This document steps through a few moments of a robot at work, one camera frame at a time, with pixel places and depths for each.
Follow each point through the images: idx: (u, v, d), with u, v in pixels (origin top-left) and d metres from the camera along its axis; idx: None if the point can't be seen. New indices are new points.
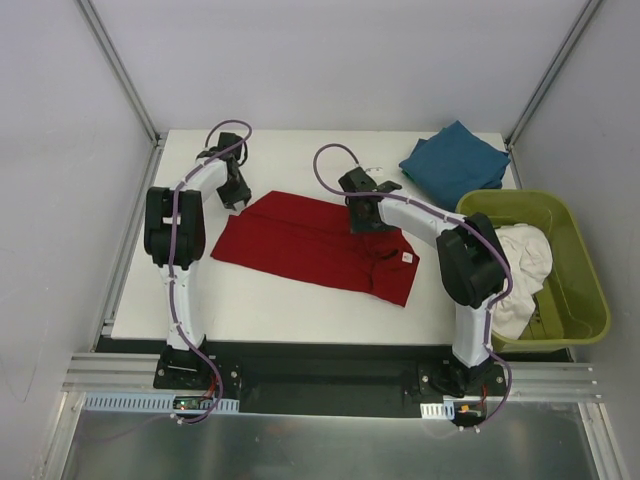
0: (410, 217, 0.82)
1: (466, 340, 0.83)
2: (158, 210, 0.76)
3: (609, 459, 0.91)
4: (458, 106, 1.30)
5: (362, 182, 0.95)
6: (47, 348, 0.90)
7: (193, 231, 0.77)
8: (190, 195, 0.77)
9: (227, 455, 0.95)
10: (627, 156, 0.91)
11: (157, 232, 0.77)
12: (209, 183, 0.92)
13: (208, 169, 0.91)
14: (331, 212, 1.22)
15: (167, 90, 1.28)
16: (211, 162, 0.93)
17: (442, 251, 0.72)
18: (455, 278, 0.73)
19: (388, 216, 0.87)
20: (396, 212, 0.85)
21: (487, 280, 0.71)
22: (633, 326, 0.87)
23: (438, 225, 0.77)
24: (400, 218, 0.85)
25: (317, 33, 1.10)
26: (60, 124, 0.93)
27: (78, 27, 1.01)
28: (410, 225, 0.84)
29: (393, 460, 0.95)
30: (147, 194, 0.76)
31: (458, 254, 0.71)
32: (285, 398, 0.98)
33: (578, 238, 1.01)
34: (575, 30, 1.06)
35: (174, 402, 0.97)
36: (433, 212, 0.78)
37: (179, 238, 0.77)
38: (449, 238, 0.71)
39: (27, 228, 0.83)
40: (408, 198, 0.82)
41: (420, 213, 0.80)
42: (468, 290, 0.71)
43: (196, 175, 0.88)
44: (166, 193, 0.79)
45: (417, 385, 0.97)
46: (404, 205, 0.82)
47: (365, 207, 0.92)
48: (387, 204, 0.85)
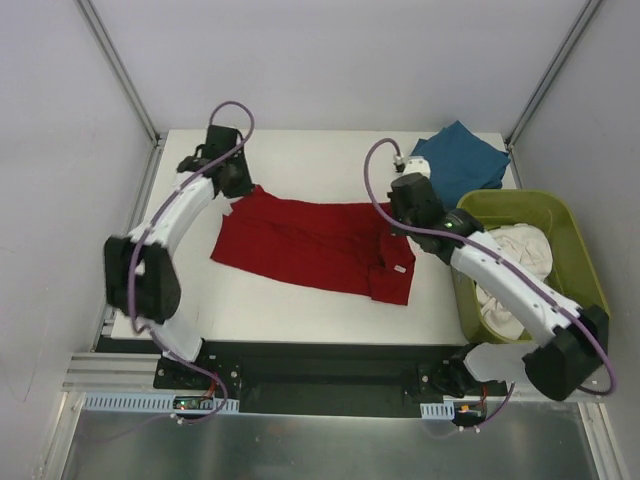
0: (496, 281, 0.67)
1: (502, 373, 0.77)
2: (117, 266, 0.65)
3: (609, 459, 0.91)
4: (458, 107, 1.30)
5: (426, 200, 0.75)
6: (47, 348, 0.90)
7: (158, 288, 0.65)
8: (152, 249, 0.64)
9: (226, 456, 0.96)
10: (628, 156, 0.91)
11: (119, 290, 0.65)
12: (186, 216, 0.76)
13: (184, 196, 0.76)
14: (331, 213, 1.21)
15: (167, 90, 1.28)
16: (187, 185, 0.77)
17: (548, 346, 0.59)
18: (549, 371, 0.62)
19: (461, 265, 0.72)
20: (477, 267, 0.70)
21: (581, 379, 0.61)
22: (634, 327, 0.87)
23: (547, 313, 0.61)
24: (482, 274, 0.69)
25: (317, 33, 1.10)
26: (60, 124, 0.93)
27: (79, 27, 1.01)
28: (491, 285, 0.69)
29: (393, 460, 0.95)
30: (104, 248, 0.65)
31: (570, 357, 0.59)
32: (286, 398, 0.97)
33: (578, 238, 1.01)
34: (575, 30, 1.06)
35: (174, 402, 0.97)
36: (537, 291, 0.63)
37: (142, 296, 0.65)
38: (563, 341, 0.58)
39: (27, 228, 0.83)
40: (500, 257, 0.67)
41: (517, 283, 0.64)
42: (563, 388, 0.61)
43: (167, 212, 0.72)
44: (127, 246, 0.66)
45: (416, 385, 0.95)
46: (493, 263, 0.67)
47: (432, 245, 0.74)
48: (472, 257, 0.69)
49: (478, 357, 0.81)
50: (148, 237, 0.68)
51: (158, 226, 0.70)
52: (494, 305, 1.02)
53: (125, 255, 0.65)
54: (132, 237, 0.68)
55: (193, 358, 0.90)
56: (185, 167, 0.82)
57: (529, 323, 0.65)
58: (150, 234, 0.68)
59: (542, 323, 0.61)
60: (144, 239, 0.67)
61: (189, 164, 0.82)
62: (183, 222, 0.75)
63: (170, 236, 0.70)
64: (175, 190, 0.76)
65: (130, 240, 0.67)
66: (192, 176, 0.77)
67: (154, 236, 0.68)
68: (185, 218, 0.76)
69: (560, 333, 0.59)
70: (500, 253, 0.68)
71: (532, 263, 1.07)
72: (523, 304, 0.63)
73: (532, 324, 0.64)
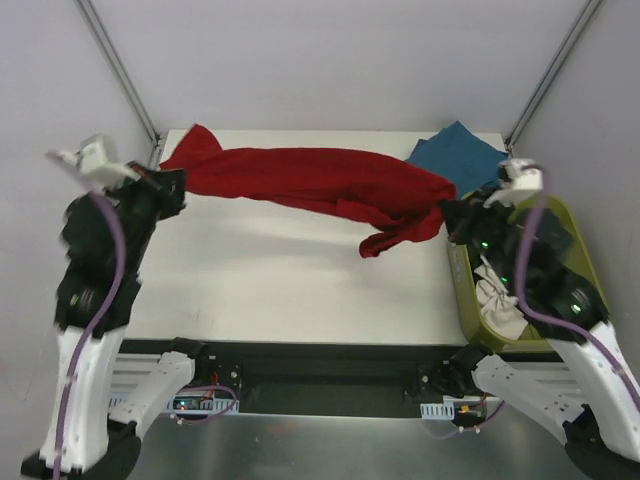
0: (600, 386, 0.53)
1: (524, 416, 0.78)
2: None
3: None
4: (458, 107, 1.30)
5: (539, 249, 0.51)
6: (46, 349, 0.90)
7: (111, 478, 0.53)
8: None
9: (227, 459, 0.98)
10: (628, 157, 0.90)
11: None
12: (98, 385, 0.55)
13: (81, 386, 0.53)
14: (316, 162, 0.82)
15: (167, 90, 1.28)
16: (78, 366, 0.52)
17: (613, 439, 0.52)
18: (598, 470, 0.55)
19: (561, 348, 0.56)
20: (582, 363, 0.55)
21: None
22: (633, 328, 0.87)
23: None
24: (578, 361, 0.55)
25: (316, 33, 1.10)
26: (59, 125, 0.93)
27: (78, 27, 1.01)
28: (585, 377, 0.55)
29: (391, 462, 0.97)
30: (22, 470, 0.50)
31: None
32: (285, 399, 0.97)
33: (578, 238, 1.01)
34: (575, 31, 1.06)
35: (174, 402, 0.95)
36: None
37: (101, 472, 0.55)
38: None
39: (26, 229, 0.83)
40: (621, 370, 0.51)
41: (622, 401, 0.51)
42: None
43: (71, 415, 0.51)
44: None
45: (416, 385, 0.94)
46: (607, 371, 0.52)
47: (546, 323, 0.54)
48: (590, 355, 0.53)
49: (497, 390, 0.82)
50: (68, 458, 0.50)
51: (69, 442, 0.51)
52: (494, 304, 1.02)
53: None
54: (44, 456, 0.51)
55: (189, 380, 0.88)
56: (65, 318, 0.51)
57: (606, 430, 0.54)
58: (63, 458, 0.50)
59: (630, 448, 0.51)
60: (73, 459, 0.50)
61: (69, 312, 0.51)
62: (99, 397, 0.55)
63: (92, 446, 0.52)
64: (66, 380, 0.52)
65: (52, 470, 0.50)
66: (78, 344, 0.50)
67: (74, 455, 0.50)
68: (100, 355, 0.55)
69: None
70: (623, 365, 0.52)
71: None
72: (621, 419, 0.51)
73: (610, 429, 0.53)
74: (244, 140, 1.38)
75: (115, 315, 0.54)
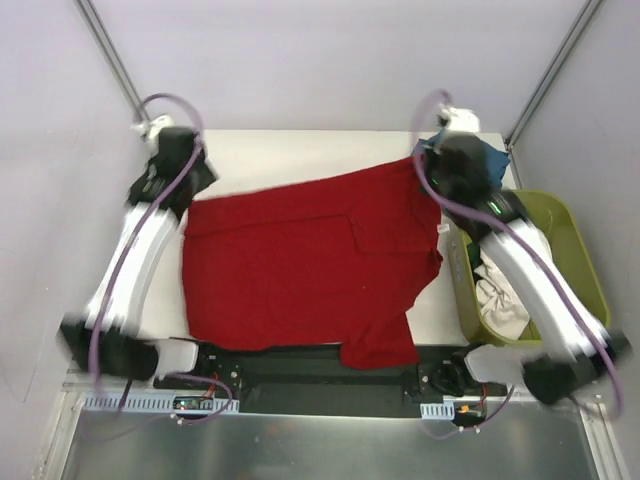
0: (535, 292, 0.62)
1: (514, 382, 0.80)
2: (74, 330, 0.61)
3: (609, 458, 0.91)
4: (458, 107, 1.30)
5: (476, 173, 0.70)
6: (47, 349, 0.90)
7: (121, 359, 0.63)
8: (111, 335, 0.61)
9: (226, 458, 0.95)
10: (627, 157, 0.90)
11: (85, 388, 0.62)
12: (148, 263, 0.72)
13: (142, 243, 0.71)
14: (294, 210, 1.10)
15: (167, 90, 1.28)
16: (142, 227, 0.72)
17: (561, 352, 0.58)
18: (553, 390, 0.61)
19: (491, 250, 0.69)
20: (506, 257, 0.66)
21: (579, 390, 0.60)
22: (633, 326, 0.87)
23: (576, 350, 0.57)
24: (514, 271, 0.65)
25: (316, 33, 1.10)
26: (59, 125, 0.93)
27: (77, 28, 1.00)
28: (522, 286, 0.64)
29: (393, 462, 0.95)
30: (60, 332, 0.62)
31: (581, 379, 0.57)
32: (286, 398, 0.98)
33: (578, 238, 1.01)
34: (574, 32, 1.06)
35: (175, 402, 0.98)
36: (573, 313, 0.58)
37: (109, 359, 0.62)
38: (579, 369, 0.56)
39: (28, 229, 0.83)
40: (539, 260, 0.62)
41: (556, 306, 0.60)
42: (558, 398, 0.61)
43: (131, 289, 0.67)
44: (83, 327, 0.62)
45: (416, 385, 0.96)
46: (529, 262, 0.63)
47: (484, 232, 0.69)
48: (514, 253, 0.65)
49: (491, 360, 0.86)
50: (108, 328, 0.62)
51: (116, 299, 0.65)
52: (495, 305, 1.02)
53: (85, 336, 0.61)
54: (85, 317, 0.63)
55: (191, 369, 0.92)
56: (134, 200, 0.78)
57: (555, 356, 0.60)
58: (109, 307, 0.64)
59: (569, 352, 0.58)
60: (104, 312, 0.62)
61: (139, 197, 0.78)
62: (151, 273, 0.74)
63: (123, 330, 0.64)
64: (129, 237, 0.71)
65: (84, 321, 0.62)
66: (146, 215, 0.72)
67: (115, 308, 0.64)
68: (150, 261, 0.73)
69: (581, 360, 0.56)
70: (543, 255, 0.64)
71: None
72: (556, 327, 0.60)
73: (552, 339, 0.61)
74: (244, 140, 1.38)
75: (178, 204, 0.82)
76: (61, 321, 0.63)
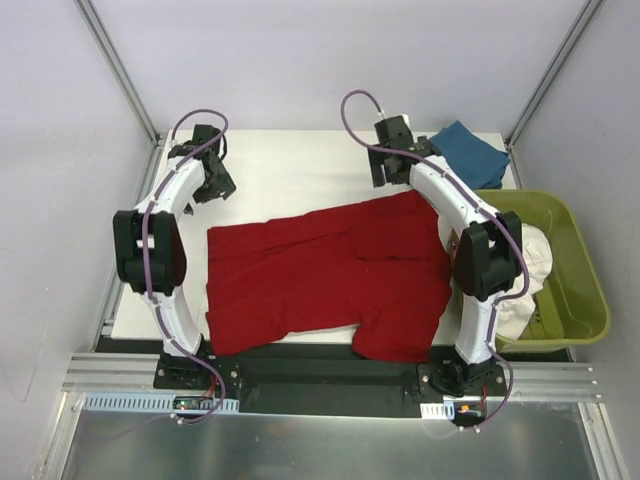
0: (440, 192, 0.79)
1: (469, 334, 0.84)
2: (128, 238, 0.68)
3: (608, 459, 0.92)
4: (458, 107, 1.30)
5: (398, 134, 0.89)
6: (47, 349, 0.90)
7: (168, 256, 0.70)
8: (161, 219, 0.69)
9: (226, 457, 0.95)
10: (628, 157, 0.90)
11: (131, 261, 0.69)
12: (182, 195, 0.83)
13: (181, 175, 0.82)
14: (302, 228, 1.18)
15: (167, 90, 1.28)
16: (182, 166, 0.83)
17: (466, 241, 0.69)
18: (469, 274, 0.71)
19: (418, 181, 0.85)
20: (429, 182, 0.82)
21: (498, 276, 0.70)
22: (633, 326, 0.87)
23: (469, 214, 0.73)
24: (430, 187, 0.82)
25: (316, 33, 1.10)
26: (59, 125, 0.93)
27: (78, 28, 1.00)
28: (439, 199, 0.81)
29: (393, 462, 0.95)
30: (114, 221, 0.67)
31: (476, 253, 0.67)
32: (286, 398, 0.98)
33: (578, 238, 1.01)
34: (575, 31, 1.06)
35: (175, 402, 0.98)
36: (465, 198, 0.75)
37: (154, 265, 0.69)
38: (475, 230, 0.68)
39: (28, 228, 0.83)
40: (444, 171, 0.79)
41: (453, 193, 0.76)
42: (477, 287, 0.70)
43: (168, 187, 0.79)
44: (134, 217, 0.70)
45: (416, 385, 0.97)
46: (438, 177, 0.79)
47: (397, 164, 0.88)
48: (443, 188, 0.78)
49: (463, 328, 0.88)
50: (154, 209, 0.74)
51: (161, 200, 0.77)
52: None
53: (134, 226, 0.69)
54: (138, 210, 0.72)
55: (193, 350, 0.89)
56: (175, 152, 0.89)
57: (459, 225, 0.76)
58: (155, 205, 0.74)
59: (464, 221, 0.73)
60: (150, 210, 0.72)
61: (180, 149, 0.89)
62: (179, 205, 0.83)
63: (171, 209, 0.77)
64: (171, 170, 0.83)
65: (136, 213, 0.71)
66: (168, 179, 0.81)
67: (160, 207, 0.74)
68: (182, 193, 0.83)
69: (477, 228, 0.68)
70: (445, 168, 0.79)
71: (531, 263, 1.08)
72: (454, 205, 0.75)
73: (458, 221, 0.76)
74: (244, 140, 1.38)
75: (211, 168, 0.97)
76: (115, 211, 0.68)
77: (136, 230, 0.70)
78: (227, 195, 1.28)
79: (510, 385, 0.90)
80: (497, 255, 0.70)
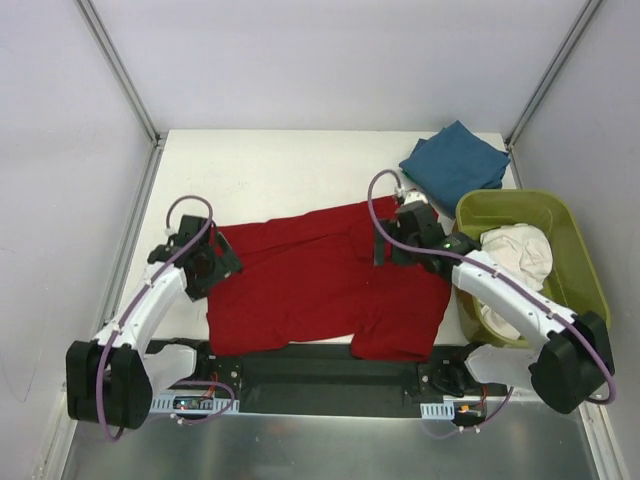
0: (495, 294, 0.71)
1: (499, 374, 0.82)
2: (81, 379, 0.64)
3: (609, 459, 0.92)
4: (458, 107, 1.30)
5: (427, 225, 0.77)
6: (47, 349, 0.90)
7: (123, 396, 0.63)
8: (119, 359, 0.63)
9: (226, 457, 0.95)
10: (627, 157, 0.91)
11: (84, 400, 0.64)
12: (158, 307, 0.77)
13: (154, 290, 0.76)
14: (300, 228, 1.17)
15: (167, 91, 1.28)
16: (158, 277, 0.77)
17: (549, 357, 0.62)
18: (552, 386, 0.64)
19: (463, 283, 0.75)
20: (476, 283, 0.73)
21: (586, 388, 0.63)
22: (633, 326, 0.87)
23: (541, 321, 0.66)
24: (479, 287, 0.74)
25: (315, 33, 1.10)
26: (59, 125, 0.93)
27: (78, 27, 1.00)
28: (497, 303, 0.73)
29: (393, 461, 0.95)
30: (66, 359, 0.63)
31: (565, 368, 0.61)
32: (285, 398, 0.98)
33: (578, 237, 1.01)
34: (575, 30, 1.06)
35: (175, 402, 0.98)
36: (533, 302, 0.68)
37: (109, 406, 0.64)
38: (559, 345, 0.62)
39: (28, 228, 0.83)
40: (496, 271, 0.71)
41: (513, 297, 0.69)
42: (564, 404, 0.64)
43: (136, 309, 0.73)
44: (94, 348, 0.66)
45: (416, 385, 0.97)
46: (490, 279, 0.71)
47: (435, 266, 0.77)
48: (498, 289, 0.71)
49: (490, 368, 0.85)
50: (117, 341, 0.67)
51: (127, 325, 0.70)
52: None
53: (91, 363, 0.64)
54: (98, 342, 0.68)
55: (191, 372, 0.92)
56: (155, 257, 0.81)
57: (528, 332, 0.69)
58: (118, 337, 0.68)
59: (537, 330, 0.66)
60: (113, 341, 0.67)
61: (161, 251, 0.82)
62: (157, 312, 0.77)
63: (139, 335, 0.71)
64: (146, 282, 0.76)
65: (97, 345, 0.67)
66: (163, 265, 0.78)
67: (122, 338, 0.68)
68: (156, 310, 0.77)
69: (562, 341, 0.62)
70: (496, 267, 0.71)
71: (531, 264, 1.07)
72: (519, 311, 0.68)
73: (527, 329, 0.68)
74: (244, 140, 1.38)
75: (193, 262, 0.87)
76: (71, 345, 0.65)
77: (93, 367, 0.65)
78: (227, 195, 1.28)
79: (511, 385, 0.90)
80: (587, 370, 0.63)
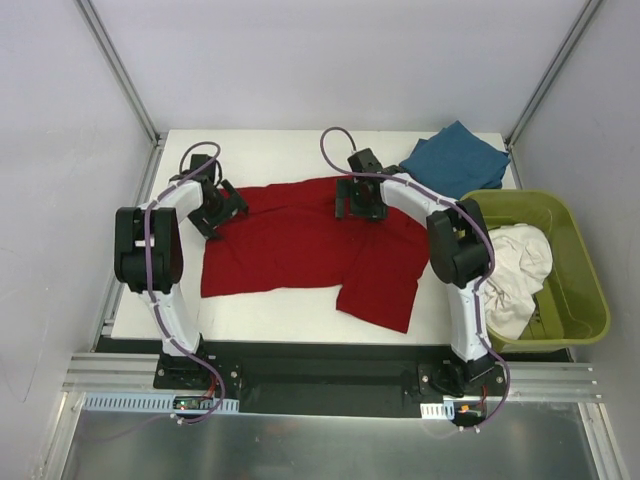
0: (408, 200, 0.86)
1: (461, 330, 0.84)
2: (130, 233, 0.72)
3: (609, 459, 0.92)
4: (458, 107, 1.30)
5: (368, 163, 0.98)
6: (47, 348, 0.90)
7: (168, 251, 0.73)
8: (162, 213, 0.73)
9: (226, 457, 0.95)
10: (627, 156, 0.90)
11: (129, 256, 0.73)
12: (183, 205, 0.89)
13: (180, 190, 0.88)
14: (296, 193, 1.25)
15: (166, 92, 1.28)
16: (184, 183, 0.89)
17: (430, 229, 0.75)
18: (442, 260, 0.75)
19: (389, 199, 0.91)
20: (396, 194, 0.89)
21: (471, 261, 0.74)
22: (632, 325, 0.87)
23: (431, 207, 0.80)
24: (398, 198, 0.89)
25: (315, 33, 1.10)
26: (59, 126, 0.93)
27: (78, 28, 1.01)
28: (412, 208, 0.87)
29: (393, 461, 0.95)
30: (118, 215, 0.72)
31: (443, 236, 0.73)
32: (285, 398, 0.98)
33: (578, 237, 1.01)
34: (575, 30, 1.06)
35: (174, 402, 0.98)
36: (427, 195, 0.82)
37: (155, 260, 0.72)
38: (438, 217, 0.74)
39: (27, 228, 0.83)
40: (406, 181, 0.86)
41: (416, 196, 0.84)
42: (452, 273, 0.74)
43: (166, 198, 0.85)
44: (137, 213, 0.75)
45: (417, 385, 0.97)
46: (402, 187, 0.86)
47: (370, 188, 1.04)
48: (407, 193, 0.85)
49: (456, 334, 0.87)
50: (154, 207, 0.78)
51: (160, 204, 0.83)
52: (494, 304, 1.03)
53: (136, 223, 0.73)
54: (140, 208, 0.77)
55: (193, 350, 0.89)
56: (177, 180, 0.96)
57: None
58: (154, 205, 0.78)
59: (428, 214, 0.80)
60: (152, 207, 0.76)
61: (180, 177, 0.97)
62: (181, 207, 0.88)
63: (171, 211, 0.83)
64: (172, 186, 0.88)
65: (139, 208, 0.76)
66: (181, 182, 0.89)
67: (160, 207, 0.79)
68: (182, 204, 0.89)
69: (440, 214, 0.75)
70: (408, 178, 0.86)
71: (531, 264, 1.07)
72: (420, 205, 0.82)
73: None
74: (244, 140, 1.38)
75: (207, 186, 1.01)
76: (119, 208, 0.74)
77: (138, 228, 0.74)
78: None
79: (508, 380, 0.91)
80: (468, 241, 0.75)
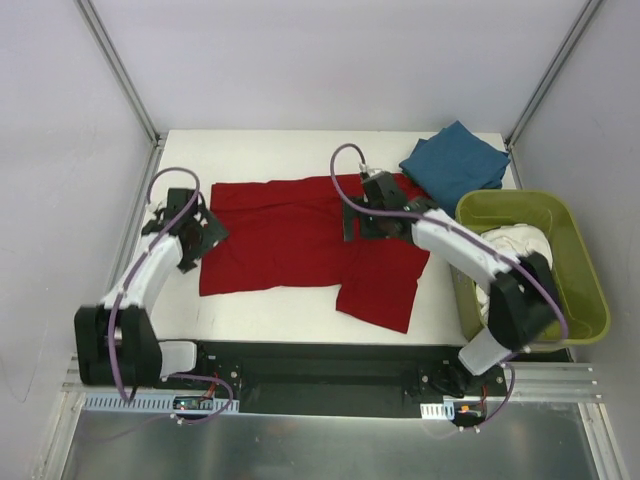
0: (452, 247, 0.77)
1: (482, 353, 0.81)
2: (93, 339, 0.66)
3: (609, 460, 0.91)
4: (458, 107, 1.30)
5: (390, 192, 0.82)
6: (47, 348, 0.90)
7: (138, 351, 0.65)
8: (128, 313, 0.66)
9: (226, 457, 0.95)
10: (627, 156, 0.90)
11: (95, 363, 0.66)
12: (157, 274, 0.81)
13: (152, 258, 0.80)
14: (296, 189, 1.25)
15: (166, 92, 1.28)
16: (156, 245, 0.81)
17: (494, 293, 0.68)
18: (506, 324, 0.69)
19: (422, 240, 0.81)
20: (433, 238, 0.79)
21: (538, 324, 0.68)
22: (633, 326, 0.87)
23: (489, 263, 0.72)
24: (437, 242, 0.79)
25: (315, 34, 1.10)
26: (60, 126, 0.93)
27: (78, 28, 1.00)
28: (453, 254, 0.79)
29: (393, 461, 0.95)
30: (77, 320, 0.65)
31: (511, 303, 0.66)
32: (285, 398, 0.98)
33: (578, 237, 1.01)
34: (575, 30, 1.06)
35: (175, 402, 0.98)
36: (482, 248, 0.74)
37: (124, 367, 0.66)
38: (503, 282, 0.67)
39: (27, 229, 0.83)
40: (449, 225, 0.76)
41: (466, 245, 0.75)
42: (519, 339, 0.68)
43: (138, 274, 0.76)
44: (101, 312, 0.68)
45: (416, 385, 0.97)
46: (445, 232, 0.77)
47: (396, 227, 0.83)
48: (450, 240, 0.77)
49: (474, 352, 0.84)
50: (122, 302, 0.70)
51: (131, 288, 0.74)
52: None
53: (100, 324, 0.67)
54: (103, 305, 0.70)
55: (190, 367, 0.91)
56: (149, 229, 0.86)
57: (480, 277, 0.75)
58: (124, 297, 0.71)
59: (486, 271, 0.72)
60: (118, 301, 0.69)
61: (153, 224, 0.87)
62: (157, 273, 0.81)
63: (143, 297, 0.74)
64: (144, 251, 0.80)
65: (103, 307, 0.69)
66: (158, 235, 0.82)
67: (128, 298, 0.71)
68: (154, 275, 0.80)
69: (504, 278, 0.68)
70: (449, 221, 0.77)
71: None
72: (472, 258, 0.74)
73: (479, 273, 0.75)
74: (244, 140, 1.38)
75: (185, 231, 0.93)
76: (78, 310, 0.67)
77: (102, 327, 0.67)
78: None
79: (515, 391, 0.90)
80: (532, 302, 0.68)
